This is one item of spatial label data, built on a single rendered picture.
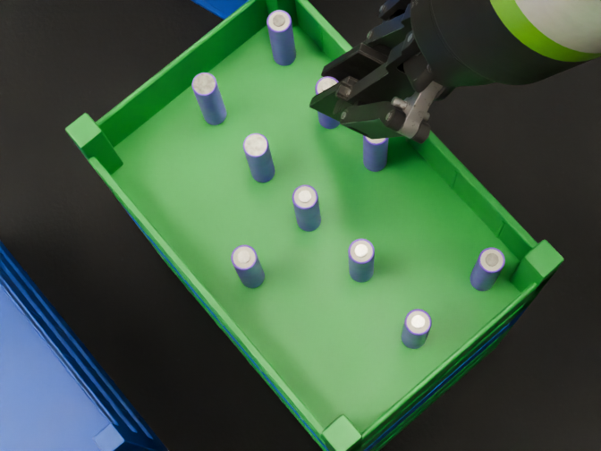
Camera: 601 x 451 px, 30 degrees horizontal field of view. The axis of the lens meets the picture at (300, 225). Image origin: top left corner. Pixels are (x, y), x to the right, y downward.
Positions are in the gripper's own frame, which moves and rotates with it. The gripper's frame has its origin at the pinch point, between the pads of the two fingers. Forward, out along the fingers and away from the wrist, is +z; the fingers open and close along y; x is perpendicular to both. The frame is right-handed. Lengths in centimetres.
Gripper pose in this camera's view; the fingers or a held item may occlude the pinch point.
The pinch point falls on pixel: (351, 84)
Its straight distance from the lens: 79.1
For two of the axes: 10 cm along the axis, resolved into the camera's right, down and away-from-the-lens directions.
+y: -3.4, 9.1, -2.2
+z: -3.5, 1.0, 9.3
